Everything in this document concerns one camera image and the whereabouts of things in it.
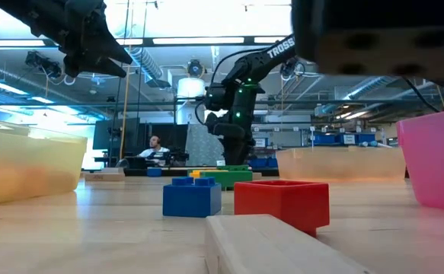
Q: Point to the green long toy brick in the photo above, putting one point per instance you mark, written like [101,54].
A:
[227,178]

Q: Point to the yellow long toy brick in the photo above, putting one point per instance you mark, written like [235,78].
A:
[195,174]

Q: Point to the silver ventilation duct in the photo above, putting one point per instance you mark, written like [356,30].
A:
[366,87]
[147,66]

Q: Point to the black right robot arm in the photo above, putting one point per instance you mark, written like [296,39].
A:
[377,38]

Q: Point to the red toy brick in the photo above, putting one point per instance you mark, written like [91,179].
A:
[282,201]

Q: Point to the pink plastic bin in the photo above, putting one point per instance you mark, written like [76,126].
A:
[435,160]

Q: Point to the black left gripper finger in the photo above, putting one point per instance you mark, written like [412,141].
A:
[117,47]
[109,67]

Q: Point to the black computer monitor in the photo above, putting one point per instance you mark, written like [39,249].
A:
[117,133]
[176,133]

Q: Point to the wooden block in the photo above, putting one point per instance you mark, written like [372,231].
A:
[257,176]
[267,247]
[104,176]

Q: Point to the blue storage bin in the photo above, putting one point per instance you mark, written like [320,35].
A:
[263,162]

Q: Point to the blue small toy brick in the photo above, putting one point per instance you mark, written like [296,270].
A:
[154,172]

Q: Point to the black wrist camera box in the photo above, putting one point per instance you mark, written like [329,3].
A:
[217,97]

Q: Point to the small black robot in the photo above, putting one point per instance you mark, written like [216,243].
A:
[177,156]

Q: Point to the white round duct column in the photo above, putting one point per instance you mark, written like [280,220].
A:
[191,95]

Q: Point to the yellow plastic bin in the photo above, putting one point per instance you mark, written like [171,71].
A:
[27,167]

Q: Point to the person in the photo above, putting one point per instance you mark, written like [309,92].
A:
[154,146]

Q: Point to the peach plastic bin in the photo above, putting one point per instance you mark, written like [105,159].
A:
[339,163]

